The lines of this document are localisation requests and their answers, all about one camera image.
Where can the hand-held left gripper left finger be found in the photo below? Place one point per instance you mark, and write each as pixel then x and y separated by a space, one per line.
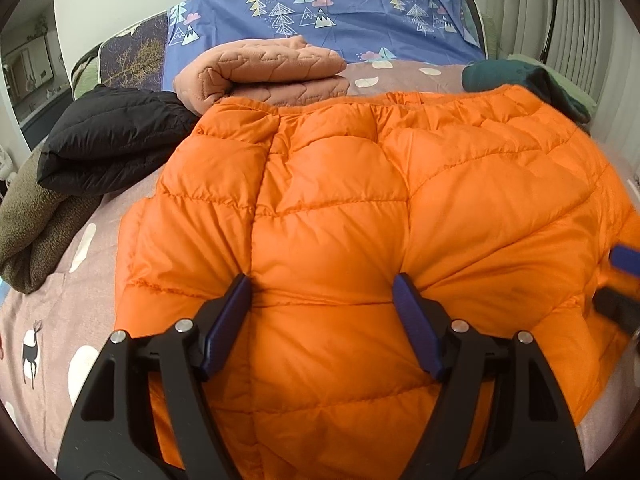
pixel 227 325

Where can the dark floral pillow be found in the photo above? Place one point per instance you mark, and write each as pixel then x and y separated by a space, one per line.
pixel 135 55

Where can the orange puffer jacket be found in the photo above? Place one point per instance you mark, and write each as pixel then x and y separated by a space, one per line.
pixel 350 185

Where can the black puffer jacket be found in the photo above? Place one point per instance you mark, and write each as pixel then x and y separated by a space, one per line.
pixel 110 140

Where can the teal garment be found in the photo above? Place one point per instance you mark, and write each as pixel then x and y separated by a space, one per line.
pixel 500 76

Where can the blue tree-print pillow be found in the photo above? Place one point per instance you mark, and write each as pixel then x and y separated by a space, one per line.
pixel 350 20

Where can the white pleated curtain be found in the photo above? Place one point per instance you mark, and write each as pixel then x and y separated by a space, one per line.
pixel 600 20

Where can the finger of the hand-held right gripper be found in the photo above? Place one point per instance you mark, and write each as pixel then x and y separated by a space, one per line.
pixel 627 260
pixel 615 305

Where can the green pillow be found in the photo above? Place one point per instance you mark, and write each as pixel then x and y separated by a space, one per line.
pixel 581 96

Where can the pink quilted garment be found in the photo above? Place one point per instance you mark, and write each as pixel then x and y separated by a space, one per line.
pixel 260 70

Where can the brown fleece garment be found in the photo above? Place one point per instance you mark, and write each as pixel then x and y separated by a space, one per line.
pixel 35 220

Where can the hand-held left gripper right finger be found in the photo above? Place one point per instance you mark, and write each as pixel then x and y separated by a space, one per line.
pixel 417 325

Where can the black floor lamp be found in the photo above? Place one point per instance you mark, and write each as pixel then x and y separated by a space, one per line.
pixel 552 10

